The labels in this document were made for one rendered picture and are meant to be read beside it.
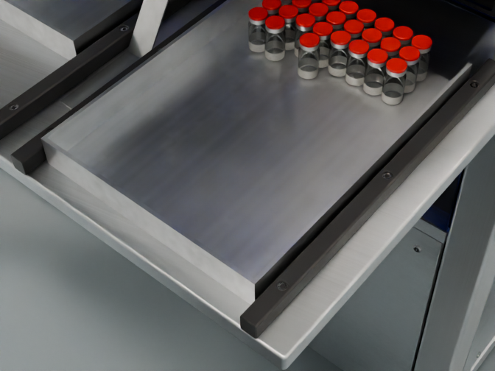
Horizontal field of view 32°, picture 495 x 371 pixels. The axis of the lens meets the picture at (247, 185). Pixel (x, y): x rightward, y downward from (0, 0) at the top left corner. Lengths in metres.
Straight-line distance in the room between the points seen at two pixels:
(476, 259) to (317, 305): 0.45
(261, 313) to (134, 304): 1.11
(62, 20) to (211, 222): 0.34
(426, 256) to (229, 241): 0.49
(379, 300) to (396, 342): 0.09
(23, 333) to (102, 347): 0.17
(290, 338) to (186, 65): 0.35
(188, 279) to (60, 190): 0.16
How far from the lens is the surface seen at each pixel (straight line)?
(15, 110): 0.89
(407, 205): 0.80
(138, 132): 0.86
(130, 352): 1.74
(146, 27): 0.94
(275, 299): 0.71
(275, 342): 0.71
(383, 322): 1.39
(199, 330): 1.75
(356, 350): 1.51
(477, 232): 1.11
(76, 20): 1.01
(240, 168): 0.82
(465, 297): 1.22
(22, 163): 0.84
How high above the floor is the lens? 1.49
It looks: 49 degrees down
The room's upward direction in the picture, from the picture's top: 2 degrees counter-clockwise
